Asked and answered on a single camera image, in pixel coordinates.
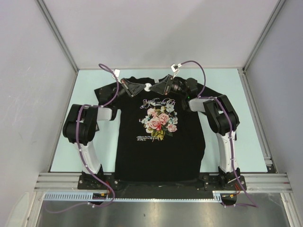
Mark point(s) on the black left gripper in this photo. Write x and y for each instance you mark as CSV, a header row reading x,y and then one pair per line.
x,y
131,89

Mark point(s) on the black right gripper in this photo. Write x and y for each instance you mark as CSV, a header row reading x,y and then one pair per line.
x,y
163,87

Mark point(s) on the round pale brooch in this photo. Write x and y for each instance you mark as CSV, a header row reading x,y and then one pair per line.
x,y
148,87

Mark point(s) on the black floral print t-shirt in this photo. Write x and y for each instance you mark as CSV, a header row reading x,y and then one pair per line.
x,y
158,141

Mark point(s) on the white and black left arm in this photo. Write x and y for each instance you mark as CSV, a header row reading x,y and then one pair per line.
x,y
81,126

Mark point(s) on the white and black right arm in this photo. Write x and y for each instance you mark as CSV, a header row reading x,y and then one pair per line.
x,y
222,119

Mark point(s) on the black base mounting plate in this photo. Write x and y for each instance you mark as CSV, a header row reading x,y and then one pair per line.
x,y
206,181

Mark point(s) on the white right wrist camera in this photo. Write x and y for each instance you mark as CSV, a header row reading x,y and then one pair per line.
x,y
175,69

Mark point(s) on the white slotted cable duct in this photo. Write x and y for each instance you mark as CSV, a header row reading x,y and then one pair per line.
x,y
92,197

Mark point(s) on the aluminium front rail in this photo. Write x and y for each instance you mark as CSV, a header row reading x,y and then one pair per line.
x,y
255,182

